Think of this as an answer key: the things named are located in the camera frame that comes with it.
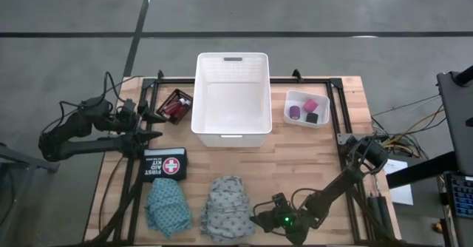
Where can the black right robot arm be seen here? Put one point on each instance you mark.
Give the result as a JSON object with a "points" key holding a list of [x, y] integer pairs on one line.
{"points": [[332, 191]]}

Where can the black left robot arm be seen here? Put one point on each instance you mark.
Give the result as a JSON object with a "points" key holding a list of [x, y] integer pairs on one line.
{"points": [[85, 147]]}

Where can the white plastic basket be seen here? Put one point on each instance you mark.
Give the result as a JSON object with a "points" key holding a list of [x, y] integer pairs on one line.
{"points": [[231, 106]]}

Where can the dark grey cylinder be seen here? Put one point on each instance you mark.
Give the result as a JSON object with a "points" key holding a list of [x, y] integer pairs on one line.
{"points": [[385, 215], [374, 213]]}

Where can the black aluminium table frame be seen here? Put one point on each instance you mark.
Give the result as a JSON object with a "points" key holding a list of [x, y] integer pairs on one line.
{"points": [[314, 81]]}

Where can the grey metal corner bracket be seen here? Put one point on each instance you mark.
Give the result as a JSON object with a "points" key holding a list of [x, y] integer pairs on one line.
{"points": [[342, 139]]}

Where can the grey laptop lid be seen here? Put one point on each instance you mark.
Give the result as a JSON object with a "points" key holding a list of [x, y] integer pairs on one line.
{"points": [[458, 128]]}

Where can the purple bandage roll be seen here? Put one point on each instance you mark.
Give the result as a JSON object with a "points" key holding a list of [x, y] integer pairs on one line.
{"points": [[295, 112]]}

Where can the white paper sheet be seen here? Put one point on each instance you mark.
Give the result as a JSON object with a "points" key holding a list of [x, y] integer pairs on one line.
{"points": [[401, 193]]}

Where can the dark brown plastic tray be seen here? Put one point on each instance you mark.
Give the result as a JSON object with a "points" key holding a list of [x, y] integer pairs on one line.
{"points": [[186, 117]]}

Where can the keyboard with blue keys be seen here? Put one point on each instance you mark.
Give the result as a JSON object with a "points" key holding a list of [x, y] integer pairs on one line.
{"points": [[462, 197]]}

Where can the black stand pole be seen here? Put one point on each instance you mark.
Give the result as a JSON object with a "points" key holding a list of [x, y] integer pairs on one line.
{"points": [[465, 76]]}

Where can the black first aid kit pouch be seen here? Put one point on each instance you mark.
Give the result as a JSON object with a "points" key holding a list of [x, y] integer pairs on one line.
{"points": [[162, 165]]}

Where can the black frame clamp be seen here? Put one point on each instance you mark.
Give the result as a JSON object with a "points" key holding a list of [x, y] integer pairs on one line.
{"points": [[296, 75], [160, 75]]}

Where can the red bottle with white cap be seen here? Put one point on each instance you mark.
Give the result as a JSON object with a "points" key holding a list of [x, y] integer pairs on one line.
{"points": [[175, 107]]}

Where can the grey patterned cloth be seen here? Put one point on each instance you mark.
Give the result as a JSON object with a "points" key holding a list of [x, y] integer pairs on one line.
{"points": [[227, 210]]}

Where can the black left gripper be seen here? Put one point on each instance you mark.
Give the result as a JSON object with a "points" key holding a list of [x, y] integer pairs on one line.
{"points": [[135, 123]]}

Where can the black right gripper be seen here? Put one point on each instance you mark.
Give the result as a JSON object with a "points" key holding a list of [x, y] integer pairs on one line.
{"points": [[288, 219]]}

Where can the teal patterned cloth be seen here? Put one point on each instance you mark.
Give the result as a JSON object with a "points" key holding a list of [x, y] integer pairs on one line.
{"points": [[168, 208]]}

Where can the small yellow object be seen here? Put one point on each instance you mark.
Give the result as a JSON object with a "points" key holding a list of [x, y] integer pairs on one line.
{"points": [[438, 227]]}

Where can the grey metal side table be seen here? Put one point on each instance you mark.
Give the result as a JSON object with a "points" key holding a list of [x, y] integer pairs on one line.
{"points": [[15, 154]]}

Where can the small white plastic bin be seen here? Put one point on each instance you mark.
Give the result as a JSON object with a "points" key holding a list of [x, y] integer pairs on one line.
{"points": [[318, 97]]}

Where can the black bandage roll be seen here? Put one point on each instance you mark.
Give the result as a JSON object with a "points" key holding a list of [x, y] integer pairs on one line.
{"points": [[312, 118]]}

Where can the black stand beam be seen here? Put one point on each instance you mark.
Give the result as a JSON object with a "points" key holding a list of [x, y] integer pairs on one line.
{"points": [[421, 170]]}

